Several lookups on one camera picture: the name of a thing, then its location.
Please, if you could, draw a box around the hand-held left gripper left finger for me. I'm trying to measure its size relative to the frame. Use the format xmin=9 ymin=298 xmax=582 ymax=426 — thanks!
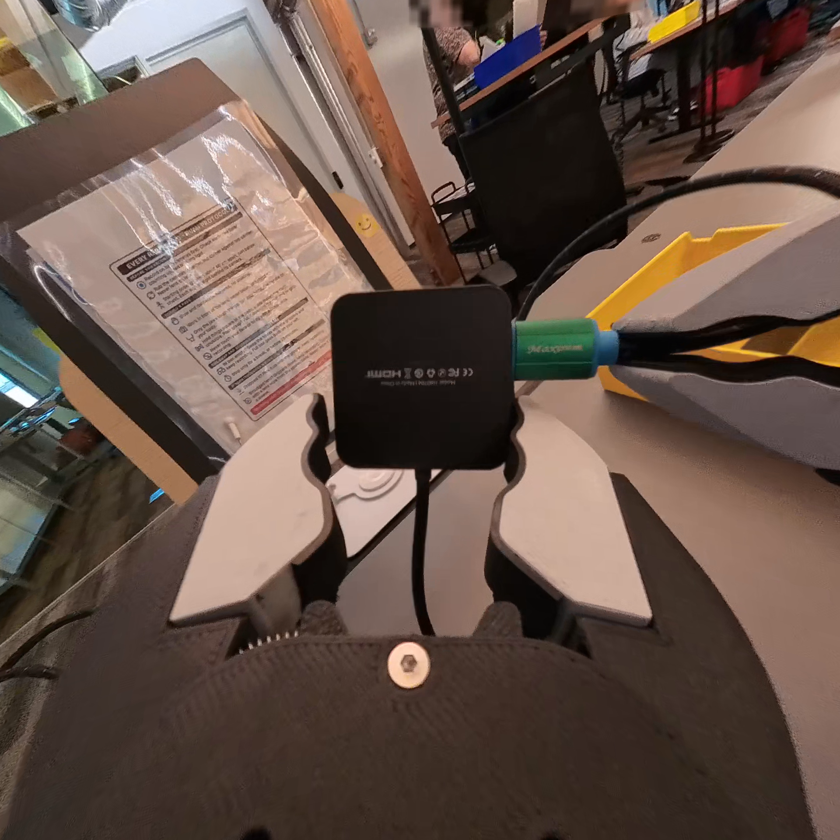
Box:
xmin=168 ymin=392 xmax=347 ymax=627

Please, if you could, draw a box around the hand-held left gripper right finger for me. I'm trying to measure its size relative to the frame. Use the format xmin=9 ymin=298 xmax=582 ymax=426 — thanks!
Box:
xmin=484 ymin=394 xmax=654 ymax=626

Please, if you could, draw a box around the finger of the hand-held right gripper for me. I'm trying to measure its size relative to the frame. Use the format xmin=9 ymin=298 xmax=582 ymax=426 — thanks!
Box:
xmin=613 ymin=203 xmax=840 ymax=342
xmin=620 ymin=354 xmax=840 ymax=472

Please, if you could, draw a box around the yellow plastic bin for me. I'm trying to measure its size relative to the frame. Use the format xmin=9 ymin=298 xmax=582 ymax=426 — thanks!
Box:
xmin=587 ymin=223 xmax=840 ymax=401

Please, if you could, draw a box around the green plug braided hdmi cable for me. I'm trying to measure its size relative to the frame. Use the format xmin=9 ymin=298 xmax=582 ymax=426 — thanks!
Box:
xmin=512 ymin=167 xmax=840 ymax=383

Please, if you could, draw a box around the black square hdmi adapter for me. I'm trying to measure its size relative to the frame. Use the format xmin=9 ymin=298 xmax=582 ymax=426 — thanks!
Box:
xmin=330 ymin=285 xmax=514 ymax=470

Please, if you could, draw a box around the red storage bin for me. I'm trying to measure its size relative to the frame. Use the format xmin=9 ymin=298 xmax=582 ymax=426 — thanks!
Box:
xmin=696 ymin=56 xmax=765 ymax=109
xmin=764 ymin=7 xmax=811 ymax=63

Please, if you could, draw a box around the instruction sheet in plastic sleeve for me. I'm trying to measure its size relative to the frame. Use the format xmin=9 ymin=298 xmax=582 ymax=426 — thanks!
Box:
xmin=0 ymin=98 xmax=371 ymax=457

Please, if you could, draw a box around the yellow storage bin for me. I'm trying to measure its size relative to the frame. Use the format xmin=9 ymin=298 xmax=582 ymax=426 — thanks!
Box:
xmin=650 ymin=0 xmax=703 ymax=37

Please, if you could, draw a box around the blue storage bin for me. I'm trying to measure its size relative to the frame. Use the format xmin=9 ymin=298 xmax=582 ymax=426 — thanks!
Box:
xmin=472 ymin=25 xmax=546 ymax=89

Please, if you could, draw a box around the black wire cart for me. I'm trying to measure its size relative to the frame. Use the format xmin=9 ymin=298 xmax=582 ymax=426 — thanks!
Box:
xmin=430 ymin=180 xmax=483 ymax=263

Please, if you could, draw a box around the wooden post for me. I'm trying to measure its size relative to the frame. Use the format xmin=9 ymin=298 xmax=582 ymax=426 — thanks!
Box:
xmin=308 ymin=0 xmax=463 ymax=286

